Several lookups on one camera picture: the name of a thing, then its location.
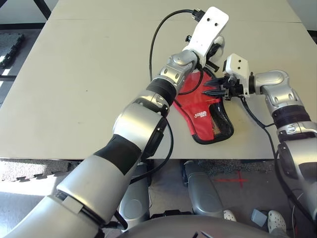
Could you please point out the grey right robot leg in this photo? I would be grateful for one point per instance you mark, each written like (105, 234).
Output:
(203, 193)

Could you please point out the black foam floor mat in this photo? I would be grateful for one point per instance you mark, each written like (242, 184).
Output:
(10, 49)

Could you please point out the white perforated clog shoe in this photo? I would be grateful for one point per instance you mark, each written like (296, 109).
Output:
(230, 215)
(277, 220)

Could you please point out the grey robot torso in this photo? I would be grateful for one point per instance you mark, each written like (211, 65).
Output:
(198, 226)

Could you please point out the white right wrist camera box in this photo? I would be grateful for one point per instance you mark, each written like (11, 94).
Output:
(237, 67)

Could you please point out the grey puzzle foam mat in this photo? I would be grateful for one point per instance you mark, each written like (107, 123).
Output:
(32, 169)

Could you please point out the red black paddle case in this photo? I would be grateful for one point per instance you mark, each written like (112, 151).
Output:
(203, 119)

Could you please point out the black metal frame bars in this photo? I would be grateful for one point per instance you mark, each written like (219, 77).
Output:
(43, 8)

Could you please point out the grey left robot leg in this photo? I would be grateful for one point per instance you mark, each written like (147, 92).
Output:
(135, 198)

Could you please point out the grey speckled floor mat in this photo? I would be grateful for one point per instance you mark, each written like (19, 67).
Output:
(235, 167)

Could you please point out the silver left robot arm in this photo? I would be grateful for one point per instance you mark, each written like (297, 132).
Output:
(128, 129)

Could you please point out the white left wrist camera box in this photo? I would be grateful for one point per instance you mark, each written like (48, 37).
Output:
(208, 29)

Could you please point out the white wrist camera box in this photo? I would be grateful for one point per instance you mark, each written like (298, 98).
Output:
(208, 29)
(237, 67)

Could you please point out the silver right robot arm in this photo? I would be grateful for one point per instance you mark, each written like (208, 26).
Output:
(284, 99)

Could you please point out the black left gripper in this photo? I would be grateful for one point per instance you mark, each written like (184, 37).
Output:
(211, 59)

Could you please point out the grey foot pedal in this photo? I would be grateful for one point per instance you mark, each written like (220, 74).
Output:
(258, 217)

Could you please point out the grey robot leg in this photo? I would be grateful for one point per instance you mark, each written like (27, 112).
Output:
(135, 198)
(203, 193)

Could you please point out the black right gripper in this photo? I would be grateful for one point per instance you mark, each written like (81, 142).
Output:
(234, 88)

